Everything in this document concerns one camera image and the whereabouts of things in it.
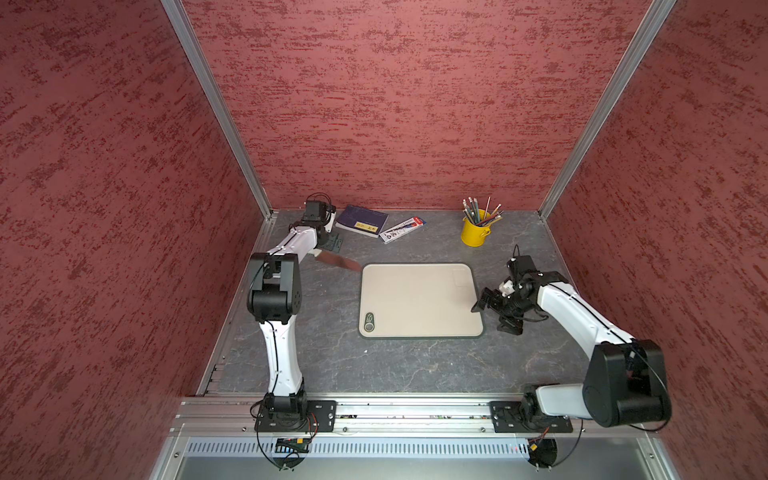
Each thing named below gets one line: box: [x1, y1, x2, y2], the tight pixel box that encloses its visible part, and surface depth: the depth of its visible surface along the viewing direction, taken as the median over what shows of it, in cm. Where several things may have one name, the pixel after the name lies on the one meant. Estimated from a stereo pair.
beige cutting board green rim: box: [358, 263, 484, 339], surface depth 97 cm
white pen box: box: [379, 216, 427, 244], surface depth 116 cm
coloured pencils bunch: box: [462, 196, 505, 226], surface depth 108 cm
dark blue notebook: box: [335, 205, 389, 238], surface depth 120 cm
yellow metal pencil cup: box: [460, 209, 493, 248], surface depth 109 cm
